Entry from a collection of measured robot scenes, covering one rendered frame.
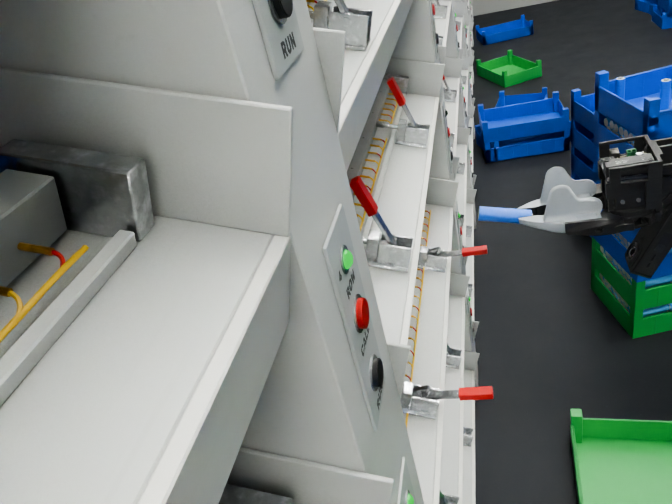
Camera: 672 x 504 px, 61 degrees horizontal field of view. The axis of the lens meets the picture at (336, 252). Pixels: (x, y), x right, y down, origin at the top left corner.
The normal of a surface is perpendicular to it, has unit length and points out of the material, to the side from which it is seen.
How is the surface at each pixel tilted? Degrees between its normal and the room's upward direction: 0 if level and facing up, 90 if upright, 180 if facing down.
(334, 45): 90
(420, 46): 90
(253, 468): 90
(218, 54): 90
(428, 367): 17
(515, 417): 0
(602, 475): 0
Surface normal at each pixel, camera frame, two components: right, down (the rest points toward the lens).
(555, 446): -0.22, -0.82
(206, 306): 0.07, -0.81
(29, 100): -0.19, 0.56
